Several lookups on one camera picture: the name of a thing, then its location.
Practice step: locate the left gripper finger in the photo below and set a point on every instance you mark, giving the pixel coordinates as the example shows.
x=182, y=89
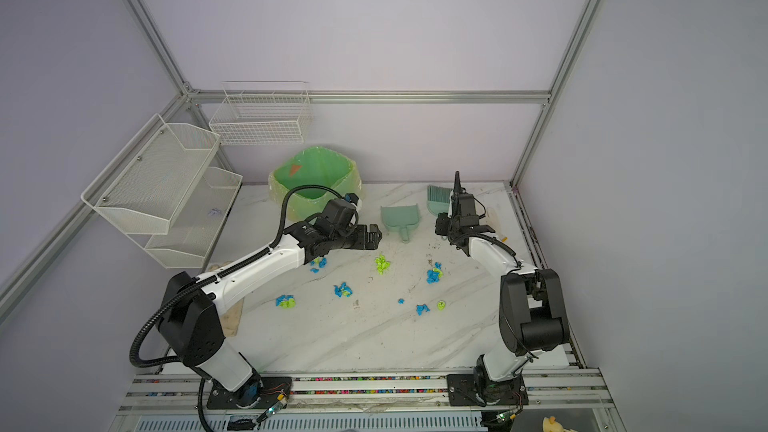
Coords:
x=365, y=244
x=368, y=233

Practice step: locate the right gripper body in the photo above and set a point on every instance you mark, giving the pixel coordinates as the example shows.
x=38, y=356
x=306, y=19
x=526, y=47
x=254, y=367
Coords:
x=445, y=225

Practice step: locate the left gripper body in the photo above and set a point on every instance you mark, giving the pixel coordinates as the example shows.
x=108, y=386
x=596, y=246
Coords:
x=344, y=239

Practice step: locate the green hand brush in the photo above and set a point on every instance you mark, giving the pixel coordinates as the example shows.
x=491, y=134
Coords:
x=438, y=199

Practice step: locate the green plastic dustpan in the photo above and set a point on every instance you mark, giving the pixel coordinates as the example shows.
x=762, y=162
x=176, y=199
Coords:
x=401, y=220

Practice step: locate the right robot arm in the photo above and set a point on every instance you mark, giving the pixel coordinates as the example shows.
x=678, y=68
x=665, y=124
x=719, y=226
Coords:
x=532, y=315

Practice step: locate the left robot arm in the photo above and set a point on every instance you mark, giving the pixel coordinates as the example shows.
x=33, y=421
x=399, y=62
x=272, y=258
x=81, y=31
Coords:
x=187, y=326

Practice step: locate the lime green scrap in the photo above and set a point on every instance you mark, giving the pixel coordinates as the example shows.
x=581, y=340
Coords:
x=382, y=264

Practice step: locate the white glove yellow cuff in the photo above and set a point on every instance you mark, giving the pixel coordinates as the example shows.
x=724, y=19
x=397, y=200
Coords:
x=501, y=217

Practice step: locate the blue green scrap cluster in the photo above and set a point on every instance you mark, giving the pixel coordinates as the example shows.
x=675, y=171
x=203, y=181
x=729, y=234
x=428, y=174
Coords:
x=318, y=264

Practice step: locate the blue scrap centre left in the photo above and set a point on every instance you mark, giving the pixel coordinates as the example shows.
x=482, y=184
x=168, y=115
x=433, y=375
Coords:
x=343, y=290

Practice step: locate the green trash bin with bag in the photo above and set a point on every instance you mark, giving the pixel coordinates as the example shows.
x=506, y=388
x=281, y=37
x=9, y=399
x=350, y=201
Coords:
x=319, y=166

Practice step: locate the blue scrap pile right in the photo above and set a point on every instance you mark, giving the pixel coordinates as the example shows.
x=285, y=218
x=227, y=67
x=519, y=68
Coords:
x=435, y=274

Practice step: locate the blue scrap front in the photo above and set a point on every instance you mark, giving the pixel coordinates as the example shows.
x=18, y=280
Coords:
x=421, y=309

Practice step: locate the blue green scrap left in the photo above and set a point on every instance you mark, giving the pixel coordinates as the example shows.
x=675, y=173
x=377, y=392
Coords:
x=285, y=301

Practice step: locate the beige work glove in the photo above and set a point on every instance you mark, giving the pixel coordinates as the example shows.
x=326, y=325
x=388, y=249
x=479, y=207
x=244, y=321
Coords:
x=231, y=319

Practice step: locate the white mesh two-tier shelf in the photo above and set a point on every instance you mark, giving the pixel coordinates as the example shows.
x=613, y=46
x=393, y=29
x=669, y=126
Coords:
x=166, y=194

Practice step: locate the yellow object bottom right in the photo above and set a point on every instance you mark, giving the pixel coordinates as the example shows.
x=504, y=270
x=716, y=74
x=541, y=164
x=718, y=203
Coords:
x=551, y=424

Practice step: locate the white wire basket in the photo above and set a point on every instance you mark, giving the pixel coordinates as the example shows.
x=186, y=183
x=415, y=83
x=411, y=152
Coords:
x=263, y=113

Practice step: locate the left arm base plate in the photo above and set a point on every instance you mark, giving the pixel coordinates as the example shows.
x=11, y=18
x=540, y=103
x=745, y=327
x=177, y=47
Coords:
x=257, y=396

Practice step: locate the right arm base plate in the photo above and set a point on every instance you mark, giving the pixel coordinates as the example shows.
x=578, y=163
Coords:
x=476, y=390

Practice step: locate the aluminium front rail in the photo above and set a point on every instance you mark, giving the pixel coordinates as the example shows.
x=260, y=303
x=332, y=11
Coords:
x=377, y=392

